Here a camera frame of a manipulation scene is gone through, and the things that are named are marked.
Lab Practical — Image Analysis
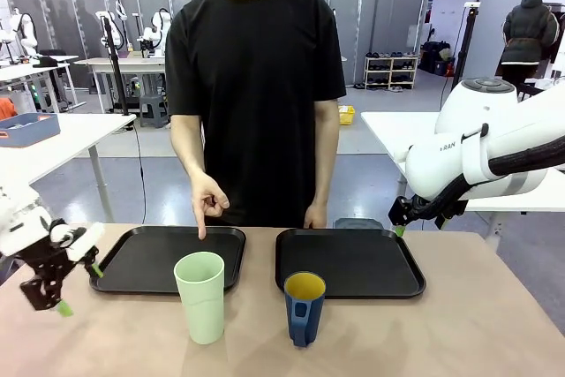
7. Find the person's right hand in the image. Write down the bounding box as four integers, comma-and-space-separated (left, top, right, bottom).
190, 170, 231, 241

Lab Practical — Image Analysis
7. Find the blue mug with yellow inside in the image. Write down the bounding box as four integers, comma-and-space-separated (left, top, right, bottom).
282, 271, 328, 349

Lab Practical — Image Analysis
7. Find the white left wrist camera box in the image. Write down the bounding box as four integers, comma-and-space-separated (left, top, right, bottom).
65, 222, 106, 262

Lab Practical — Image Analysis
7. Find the black plastic serving tray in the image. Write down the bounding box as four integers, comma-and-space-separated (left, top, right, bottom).
275, 228, 428, 301
89, 225, 247, 296

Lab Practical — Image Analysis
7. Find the black braided arm cable bundle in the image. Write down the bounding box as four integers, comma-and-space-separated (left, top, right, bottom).
412, 123, 565, 230

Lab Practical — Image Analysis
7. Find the tall light green cup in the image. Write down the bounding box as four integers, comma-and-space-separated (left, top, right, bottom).
173, 251, 226, 346

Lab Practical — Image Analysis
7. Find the black tripod stand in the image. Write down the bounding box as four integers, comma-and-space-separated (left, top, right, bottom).
99, 14, 132, 117

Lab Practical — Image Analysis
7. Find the grey plastic step stool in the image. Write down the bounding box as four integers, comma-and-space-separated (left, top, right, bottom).
139, 94, 170, 130

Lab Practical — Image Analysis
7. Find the yellow plastic crate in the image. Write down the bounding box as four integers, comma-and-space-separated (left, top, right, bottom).
337, 104, 357, 126

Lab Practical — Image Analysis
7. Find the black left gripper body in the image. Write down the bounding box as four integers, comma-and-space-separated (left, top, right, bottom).
17, 227, 92, 285

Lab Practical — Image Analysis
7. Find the person's right forearm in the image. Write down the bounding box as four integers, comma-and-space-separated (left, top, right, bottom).
169, 111, 207, 178

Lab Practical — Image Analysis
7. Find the bystander in black jacket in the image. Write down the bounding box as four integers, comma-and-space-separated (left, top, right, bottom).
500, 0, 561, 87

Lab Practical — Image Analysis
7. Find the white table with blue bin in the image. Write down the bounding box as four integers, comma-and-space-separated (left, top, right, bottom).
0, 112, 139, 224

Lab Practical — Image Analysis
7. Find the dark grey stool seat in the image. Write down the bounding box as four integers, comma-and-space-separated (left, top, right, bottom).
333, 216, 385, 231

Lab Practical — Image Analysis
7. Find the person torso in black t-shirt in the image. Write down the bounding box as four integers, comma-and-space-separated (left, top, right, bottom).
163, 0, 348, 230

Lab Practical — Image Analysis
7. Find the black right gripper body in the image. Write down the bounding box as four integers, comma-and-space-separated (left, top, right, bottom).
388, 195, 426, 230

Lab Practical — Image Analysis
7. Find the thin black hanging cable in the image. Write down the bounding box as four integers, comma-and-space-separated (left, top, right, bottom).
130, 123, 147, 224

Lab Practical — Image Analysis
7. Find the white background desk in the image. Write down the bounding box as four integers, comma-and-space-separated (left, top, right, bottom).
0, 54, 87, 114

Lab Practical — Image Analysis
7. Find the blue storage bin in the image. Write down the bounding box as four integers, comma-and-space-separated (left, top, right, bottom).
0, 112, 62, 149

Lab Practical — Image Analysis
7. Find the dark bags pile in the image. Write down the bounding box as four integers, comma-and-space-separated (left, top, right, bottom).
418, 40, 456, 77

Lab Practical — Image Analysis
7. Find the black pole with lit box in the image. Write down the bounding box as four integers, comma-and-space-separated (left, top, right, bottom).
448, 1, 482, 83

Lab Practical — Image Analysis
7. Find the person's left forearm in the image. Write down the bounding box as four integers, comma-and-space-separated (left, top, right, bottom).
307, 97, 342, 211

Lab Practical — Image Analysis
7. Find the orange object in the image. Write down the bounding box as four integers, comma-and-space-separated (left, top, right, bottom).
0, 96, 19, 122

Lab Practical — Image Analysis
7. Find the wooden shoe rack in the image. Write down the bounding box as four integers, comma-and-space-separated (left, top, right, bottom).
364, 50, 420, 92

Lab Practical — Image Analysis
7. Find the person's left hand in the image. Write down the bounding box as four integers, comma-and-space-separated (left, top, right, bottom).
303, 202, 329, 230

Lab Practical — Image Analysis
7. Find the large white side table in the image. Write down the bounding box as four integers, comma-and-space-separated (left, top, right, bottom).
360, 110, 565, 255

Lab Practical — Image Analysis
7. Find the beige background work table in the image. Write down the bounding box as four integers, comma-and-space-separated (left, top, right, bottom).
73, 56, 167, 114

